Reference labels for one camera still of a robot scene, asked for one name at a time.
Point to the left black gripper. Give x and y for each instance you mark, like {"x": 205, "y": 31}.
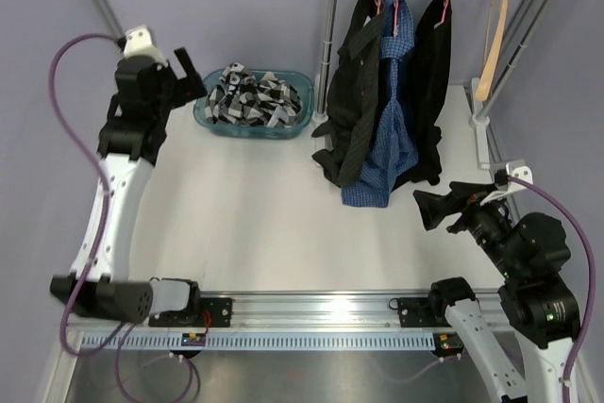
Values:
{"x": 188, "y": 88}

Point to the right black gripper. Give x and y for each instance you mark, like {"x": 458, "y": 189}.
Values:
{"x": 467, "y": 195}

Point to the black white checkered shirt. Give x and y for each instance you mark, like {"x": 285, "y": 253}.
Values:
{"x": 242, "y": 99}

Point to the wooden hanger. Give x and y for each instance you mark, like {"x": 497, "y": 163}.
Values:
{"x": 496, "y": 23}

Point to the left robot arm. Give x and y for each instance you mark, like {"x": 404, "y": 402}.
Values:
{"x": 98, "y": 284}

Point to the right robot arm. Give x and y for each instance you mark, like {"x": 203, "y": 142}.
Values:
{"x": 539, "y": 307}

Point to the blue checkered shirt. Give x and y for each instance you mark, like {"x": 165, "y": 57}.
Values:
{"x": 394, "y": 150}

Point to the plain black shirt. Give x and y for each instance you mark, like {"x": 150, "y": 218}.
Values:
{"x": 427, "y": 81}

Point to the black pinstripe shirt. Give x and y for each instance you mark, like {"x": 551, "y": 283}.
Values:
{"x": 352, "y": 97}

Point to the teal plastic basin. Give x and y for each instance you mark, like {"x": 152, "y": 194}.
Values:
{"x": 304, "y": 88}

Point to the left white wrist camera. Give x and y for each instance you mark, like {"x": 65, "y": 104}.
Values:
{"x": 140, "y": 42}

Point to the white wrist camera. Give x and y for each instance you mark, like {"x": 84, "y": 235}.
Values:
{"x": 140, "y": 42}
{"x": 509, "y": 178}

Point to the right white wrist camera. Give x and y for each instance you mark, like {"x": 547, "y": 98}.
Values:
{"x": 509, "y": 178}

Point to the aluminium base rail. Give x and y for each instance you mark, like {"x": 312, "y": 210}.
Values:
{"x": 280, "y": 322}

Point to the right aluminium frame post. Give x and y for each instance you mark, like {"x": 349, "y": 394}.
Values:
{"x": 526, "y": 18}

